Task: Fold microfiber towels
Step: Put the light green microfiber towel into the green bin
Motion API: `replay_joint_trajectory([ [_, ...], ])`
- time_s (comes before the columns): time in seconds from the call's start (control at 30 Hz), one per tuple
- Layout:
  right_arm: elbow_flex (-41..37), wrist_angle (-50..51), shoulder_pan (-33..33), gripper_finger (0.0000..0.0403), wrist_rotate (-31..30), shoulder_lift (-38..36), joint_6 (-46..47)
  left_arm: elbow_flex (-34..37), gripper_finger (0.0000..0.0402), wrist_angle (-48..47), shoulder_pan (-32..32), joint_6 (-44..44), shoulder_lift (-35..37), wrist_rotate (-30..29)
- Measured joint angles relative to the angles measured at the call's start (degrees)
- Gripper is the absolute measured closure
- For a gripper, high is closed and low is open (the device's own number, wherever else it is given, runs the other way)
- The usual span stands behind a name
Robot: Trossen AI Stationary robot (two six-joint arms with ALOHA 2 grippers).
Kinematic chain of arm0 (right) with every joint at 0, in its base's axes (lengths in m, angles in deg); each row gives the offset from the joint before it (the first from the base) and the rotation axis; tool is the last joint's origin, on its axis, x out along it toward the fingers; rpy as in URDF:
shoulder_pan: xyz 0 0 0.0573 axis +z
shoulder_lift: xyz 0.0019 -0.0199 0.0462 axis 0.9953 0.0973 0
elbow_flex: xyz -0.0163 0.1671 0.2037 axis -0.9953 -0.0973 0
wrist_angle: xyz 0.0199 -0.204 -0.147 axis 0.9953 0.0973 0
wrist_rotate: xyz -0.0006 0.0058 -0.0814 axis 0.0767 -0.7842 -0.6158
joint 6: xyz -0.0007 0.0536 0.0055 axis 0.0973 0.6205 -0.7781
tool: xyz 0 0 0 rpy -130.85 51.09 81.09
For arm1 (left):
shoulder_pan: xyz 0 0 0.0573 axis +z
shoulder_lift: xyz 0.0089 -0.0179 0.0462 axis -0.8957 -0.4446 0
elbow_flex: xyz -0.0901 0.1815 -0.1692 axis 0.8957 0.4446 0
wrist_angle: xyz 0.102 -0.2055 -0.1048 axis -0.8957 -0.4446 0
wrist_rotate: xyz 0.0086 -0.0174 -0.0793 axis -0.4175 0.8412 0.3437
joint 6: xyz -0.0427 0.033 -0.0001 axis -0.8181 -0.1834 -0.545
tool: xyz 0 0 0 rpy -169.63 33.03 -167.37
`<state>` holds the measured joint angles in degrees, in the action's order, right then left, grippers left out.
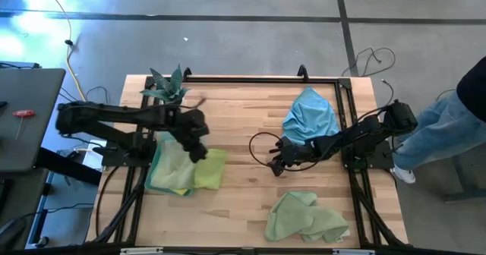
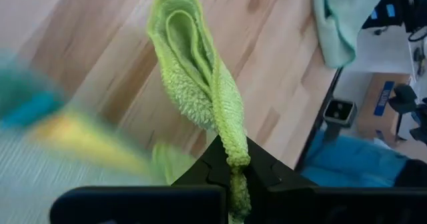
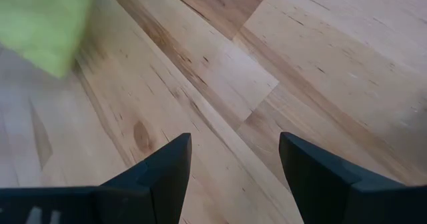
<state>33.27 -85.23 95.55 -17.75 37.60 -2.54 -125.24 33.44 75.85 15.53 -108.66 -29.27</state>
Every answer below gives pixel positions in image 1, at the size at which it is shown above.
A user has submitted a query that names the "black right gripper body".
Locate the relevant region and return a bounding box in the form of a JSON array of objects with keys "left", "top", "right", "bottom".
[{"left": 279, "top": 136, "right": 317, "bottom": 169}]

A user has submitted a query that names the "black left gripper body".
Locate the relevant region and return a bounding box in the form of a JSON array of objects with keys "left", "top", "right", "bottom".
[{"left": 172, "top": 109, "right": 210, "bottom": 152}]

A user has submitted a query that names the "lime green microfiber towel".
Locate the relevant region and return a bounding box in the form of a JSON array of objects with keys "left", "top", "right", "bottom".
[{"left": 193, "top": 147, "right": 228, "bottom": 190}]

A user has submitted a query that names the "pale green microfiber towel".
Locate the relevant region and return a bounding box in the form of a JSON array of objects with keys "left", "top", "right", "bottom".
[
  {"left": 150, "top": 139, "right": 198, "bottom": 191},
  {"left": 264, "top": 191, "right": 350, "bottom": 244}
]

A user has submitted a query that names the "sky blue microfiber towel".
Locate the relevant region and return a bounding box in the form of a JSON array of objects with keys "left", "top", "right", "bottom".
[{"left": 281, "top": 87, "right": 342, "bottom": 146}]

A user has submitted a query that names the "snake plant in white pot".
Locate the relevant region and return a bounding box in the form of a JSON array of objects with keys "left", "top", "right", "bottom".
[{"left": 139, "top": 64, "right": 190, "bottom": 106}]

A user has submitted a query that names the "white paper sheet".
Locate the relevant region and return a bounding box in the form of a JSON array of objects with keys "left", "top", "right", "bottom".
[{"left": 81, "top": 148, "right": 103, "bottom": 172}]

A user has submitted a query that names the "person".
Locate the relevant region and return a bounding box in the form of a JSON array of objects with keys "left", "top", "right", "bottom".
[{"left": 390, "top": 55, "right": 486, "bottom": 185}]

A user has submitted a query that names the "grey side table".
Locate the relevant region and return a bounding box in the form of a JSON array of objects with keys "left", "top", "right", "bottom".
[{"left": 0, "top": 68, "right": 67, "bottom": 172}]

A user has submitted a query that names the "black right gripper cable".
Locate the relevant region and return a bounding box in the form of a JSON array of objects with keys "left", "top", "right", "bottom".
[{"left": 248, "top": 131, "right": 322, "bottom": 172}]

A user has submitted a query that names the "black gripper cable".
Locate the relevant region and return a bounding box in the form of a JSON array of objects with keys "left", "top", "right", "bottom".
[
  {"left": 178, "top": 97, "right": 208, "bottom": 111},
  {"left": 248, "top": 131, "right": 322, "bottom": 172}
]

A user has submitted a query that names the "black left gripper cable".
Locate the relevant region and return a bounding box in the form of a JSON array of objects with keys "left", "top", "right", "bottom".
[{"left": 178, "top": 97, "right": 208, "bottom": 111}]

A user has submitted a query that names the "black aluminium table frame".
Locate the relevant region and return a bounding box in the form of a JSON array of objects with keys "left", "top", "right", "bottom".
[{"left": 85, "top": 65, "right": 409, "bottom": 248}]

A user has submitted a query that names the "black short floor cable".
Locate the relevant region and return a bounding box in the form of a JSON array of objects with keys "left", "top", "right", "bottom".
[{"left": 379, "top": 79, "right": 395, "bottom": 108}]

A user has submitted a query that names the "black looped floor cable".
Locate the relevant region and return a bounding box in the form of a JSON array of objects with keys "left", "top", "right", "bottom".
[{"left": 341, "top": 46, "right": 396, "bottom": 77}]

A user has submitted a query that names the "yellow floor cable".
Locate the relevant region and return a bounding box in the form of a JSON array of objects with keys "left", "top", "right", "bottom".
[{"left": 40, "top": 0, "right": 87, "bottom": 101}]

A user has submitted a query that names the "red-handled tool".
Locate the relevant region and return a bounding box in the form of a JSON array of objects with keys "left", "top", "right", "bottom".
[{"left": 11, "top": 109, "right": 37, "bottom": 140}]

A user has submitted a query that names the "grey metal table frame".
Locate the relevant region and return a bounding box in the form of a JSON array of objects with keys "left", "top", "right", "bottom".
[{"left": 442, "top": 144, "right": 486, "bottom": 205}]

